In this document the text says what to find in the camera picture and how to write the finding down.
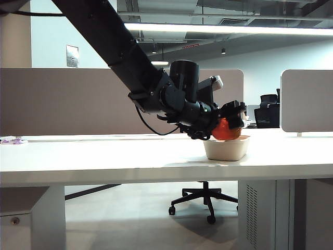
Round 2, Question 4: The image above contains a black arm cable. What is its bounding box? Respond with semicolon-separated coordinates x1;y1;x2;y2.
134;105;181;136

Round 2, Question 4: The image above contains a black mesh office chair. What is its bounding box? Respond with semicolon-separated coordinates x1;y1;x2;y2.
254;88;281;129

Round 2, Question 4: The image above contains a plain white desk leg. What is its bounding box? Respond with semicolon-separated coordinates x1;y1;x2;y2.
31;185;66;250

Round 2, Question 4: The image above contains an orange fruit with crinkled skin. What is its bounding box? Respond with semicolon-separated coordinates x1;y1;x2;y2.
211;117;241;141

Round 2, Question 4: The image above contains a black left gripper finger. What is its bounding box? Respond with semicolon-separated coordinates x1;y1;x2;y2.
220;99;247;117
226;113;246;130

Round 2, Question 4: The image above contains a purple printed packet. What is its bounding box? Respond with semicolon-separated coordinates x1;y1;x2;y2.
0;135;29;145

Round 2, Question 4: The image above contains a white drawer cabinet with lock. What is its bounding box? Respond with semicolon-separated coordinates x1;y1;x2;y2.
0;186;50;250

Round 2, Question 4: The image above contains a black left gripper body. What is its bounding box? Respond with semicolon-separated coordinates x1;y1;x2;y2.
178;100;227;140

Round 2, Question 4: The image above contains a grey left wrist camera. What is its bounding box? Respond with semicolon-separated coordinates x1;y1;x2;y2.
198;74;224;105

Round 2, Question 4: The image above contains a ceiling air vent grille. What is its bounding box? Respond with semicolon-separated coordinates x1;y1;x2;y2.
220;18;248;26

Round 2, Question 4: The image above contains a grey under-desk cabinet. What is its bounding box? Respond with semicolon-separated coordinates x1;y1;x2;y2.
276;179;333;250

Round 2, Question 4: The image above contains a long ceiling light strip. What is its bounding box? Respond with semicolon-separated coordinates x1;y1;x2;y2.
124;22;333;36

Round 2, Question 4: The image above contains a metal wall switch plate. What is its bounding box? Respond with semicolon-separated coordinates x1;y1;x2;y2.
66;44;79;68

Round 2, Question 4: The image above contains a black swivel chair base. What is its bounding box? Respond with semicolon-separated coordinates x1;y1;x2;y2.
168;181;239;224

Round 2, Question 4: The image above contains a wide grey desk divider panel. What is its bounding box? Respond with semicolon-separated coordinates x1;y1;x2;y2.
0;68;244;136

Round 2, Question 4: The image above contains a perforated white desk leg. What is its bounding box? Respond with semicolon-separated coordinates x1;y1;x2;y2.
237;180;277;250

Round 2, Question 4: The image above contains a beige paper lunchbox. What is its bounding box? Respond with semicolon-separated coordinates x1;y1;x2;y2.
202;135;251;161

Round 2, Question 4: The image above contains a black floor strip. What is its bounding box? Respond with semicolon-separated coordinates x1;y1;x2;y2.
65;183;122;201

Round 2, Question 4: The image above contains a narrow grey desk divider panel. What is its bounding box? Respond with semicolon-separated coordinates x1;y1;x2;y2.
280;69;333;133

